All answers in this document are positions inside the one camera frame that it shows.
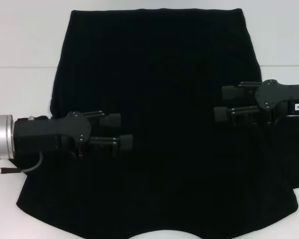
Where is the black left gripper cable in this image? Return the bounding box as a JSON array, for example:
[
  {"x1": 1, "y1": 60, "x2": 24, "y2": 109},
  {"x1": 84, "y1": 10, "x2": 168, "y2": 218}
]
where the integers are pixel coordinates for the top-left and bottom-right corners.
[{"x1": 1, "y1": 151, "x2": 43, "y2": 174}]

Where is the black shirt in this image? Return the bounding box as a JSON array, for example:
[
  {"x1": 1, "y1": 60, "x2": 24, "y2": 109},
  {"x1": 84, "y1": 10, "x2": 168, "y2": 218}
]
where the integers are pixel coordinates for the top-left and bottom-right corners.
[{"x1": 16, "y1": 8, "x2": 299, "y2": 239}]

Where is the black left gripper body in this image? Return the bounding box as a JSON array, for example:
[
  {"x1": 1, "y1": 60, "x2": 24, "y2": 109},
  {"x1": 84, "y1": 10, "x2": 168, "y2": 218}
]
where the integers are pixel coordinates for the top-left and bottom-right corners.
[{"x1": 13, "y1": 111, "x2": 92, "y2": 160}]

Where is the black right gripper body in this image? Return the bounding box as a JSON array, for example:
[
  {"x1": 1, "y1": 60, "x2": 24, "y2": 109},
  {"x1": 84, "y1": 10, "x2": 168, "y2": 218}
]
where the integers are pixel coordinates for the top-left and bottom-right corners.
[{"x1": 254, "y1": 79, "x2": 299, "y2": 125}]

